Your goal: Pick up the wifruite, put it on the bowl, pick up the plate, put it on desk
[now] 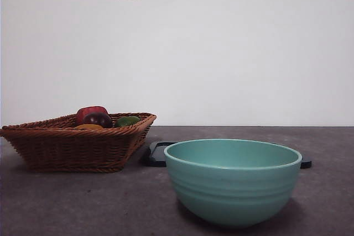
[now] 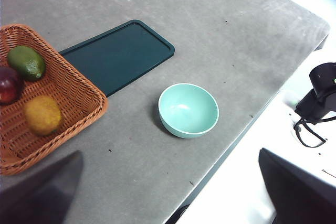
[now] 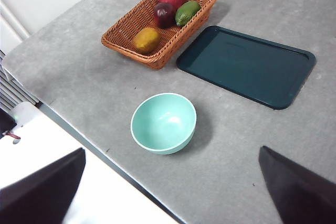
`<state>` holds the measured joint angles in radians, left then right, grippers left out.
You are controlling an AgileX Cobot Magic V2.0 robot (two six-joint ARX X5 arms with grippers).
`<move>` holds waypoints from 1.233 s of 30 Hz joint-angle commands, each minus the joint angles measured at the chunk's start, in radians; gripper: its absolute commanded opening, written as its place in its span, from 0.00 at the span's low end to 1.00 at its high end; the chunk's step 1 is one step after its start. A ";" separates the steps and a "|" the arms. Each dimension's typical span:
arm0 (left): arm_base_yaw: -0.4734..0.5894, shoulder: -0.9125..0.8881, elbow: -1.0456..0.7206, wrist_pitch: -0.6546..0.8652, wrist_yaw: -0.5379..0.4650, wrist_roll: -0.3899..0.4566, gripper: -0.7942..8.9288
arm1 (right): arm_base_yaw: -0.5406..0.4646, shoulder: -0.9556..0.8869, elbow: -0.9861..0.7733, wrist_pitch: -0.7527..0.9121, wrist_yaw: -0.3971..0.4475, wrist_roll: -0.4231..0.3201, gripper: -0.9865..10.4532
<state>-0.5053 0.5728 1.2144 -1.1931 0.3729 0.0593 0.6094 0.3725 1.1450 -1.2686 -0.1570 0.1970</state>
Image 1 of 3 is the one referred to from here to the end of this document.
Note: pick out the brown kiwifruit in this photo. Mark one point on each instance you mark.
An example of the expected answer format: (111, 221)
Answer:
(89, 127)

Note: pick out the teal bowl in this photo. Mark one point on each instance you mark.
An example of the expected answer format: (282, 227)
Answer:
(232, 189)

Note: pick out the green fruit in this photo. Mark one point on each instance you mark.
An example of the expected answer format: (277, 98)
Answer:
(126, 121)

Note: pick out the dark rectangular tray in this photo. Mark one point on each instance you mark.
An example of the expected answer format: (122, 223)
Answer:
(155, 156)

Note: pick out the dark purple plum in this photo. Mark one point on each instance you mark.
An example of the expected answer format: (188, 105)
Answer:
(97, 120)

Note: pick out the red apple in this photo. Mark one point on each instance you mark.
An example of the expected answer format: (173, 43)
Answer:
(91, 110)

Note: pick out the brown wicker basket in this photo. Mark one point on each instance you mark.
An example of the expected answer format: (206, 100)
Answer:
(69, 150)

